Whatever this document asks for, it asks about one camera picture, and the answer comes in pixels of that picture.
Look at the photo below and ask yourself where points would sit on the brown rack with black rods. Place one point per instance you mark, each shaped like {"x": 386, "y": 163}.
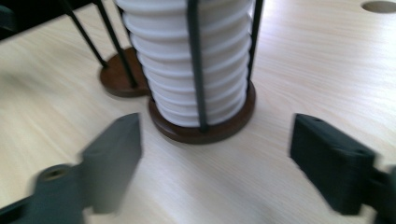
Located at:
{"x": 193, "y": 137}

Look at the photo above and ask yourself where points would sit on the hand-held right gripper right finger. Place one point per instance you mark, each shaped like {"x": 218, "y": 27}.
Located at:
{"x": 333, "y": 165}

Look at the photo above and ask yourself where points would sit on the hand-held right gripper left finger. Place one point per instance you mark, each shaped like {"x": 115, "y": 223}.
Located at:
{"x": 115, "y": 161}

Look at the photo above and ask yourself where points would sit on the stack of white paper cups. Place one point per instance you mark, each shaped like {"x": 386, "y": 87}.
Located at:
{"x": 168, "y": 62}

